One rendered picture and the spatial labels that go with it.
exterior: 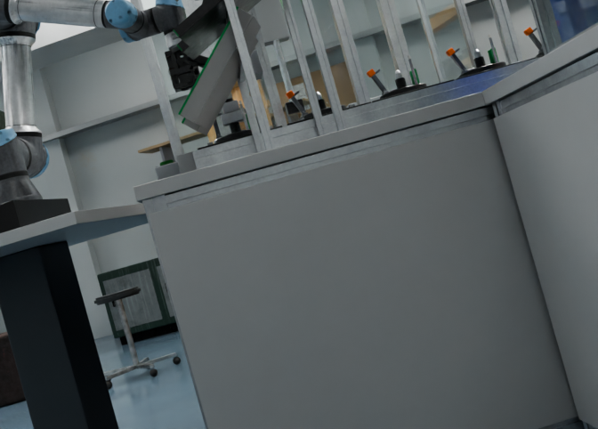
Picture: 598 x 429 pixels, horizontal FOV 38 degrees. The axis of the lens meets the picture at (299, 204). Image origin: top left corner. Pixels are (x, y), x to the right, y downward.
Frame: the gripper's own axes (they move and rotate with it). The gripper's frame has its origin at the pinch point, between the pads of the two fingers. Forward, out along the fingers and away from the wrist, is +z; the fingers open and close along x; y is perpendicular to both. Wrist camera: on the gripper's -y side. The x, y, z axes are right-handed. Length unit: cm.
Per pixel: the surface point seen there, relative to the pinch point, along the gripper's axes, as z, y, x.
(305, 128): 13.2, -23.9, 16.6
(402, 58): -17, -86, -106
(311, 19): -7, -28, 53
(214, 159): 14.9, 1.7, 16.6
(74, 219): 23, 35, 57
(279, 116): 4.0, -21.6, -18.0
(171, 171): 13.5, 14.2, 2.0
